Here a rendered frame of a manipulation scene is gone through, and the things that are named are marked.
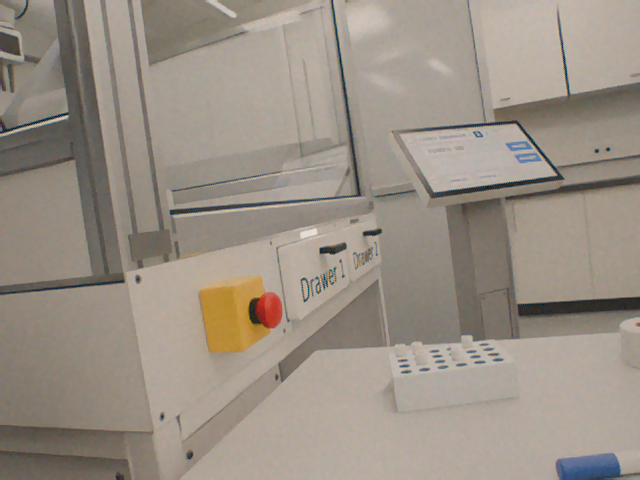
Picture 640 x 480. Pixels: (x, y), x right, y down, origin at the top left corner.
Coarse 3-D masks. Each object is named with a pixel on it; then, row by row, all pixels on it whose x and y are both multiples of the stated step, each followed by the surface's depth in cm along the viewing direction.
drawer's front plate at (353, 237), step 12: (348, 228) 105; (360, 228) 115; (372, 228) 126; (348, 240) 104; (360, 240) 113; (372, 240) 124; (348, 252) 103; (360, 252) 112; (348, 264) 104; (360, 264) 111; (372, 264) 122
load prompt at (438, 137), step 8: (488, 128) 176; (416, 136) 166; (424, 136) 167; (432, 136) 168; (440, 136) 168; (448, 136) 169; (456, 136) 170; (464, 136) 170; (472, 136) 171; (480, 136) 172; (488, 136) 173; (424, 144) 165
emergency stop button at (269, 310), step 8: (264, 296) 54; (272, 296) 54; (256, 304) 54; (264, 304) 53; (272, 304) 53; (280, 304) 55; (256, 312) 54; (264, 312) 53; (272, 312) 53; (280, 312) 55; (264, 320) 53; (272, 320) 53; (280, 320) 55; (272, 328) 54
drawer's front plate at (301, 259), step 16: (304, 240) 83; (320, 240) 87; (336, 240) 96; (288, 256) 73; (304, 256) 79; (320, 256) 86; (336, 256) 95; (288, 272) 74; (304, 272) 78; (320, 272) 85; (336, 272) 94; (288, 288) 74; (304, 288) 78; (336, 288) 93; (288, 304) 74; (304, 304) 77; (320, 304) 83
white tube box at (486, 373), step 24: (408, 360) 55; (432, 360) 54; (480, 360) 52; (504, 360) 50; (408, 384) 50; (432, 384) 50; (456, 384) 50; (480, 384) 50; (504, 384) 50; (408, 408) 50
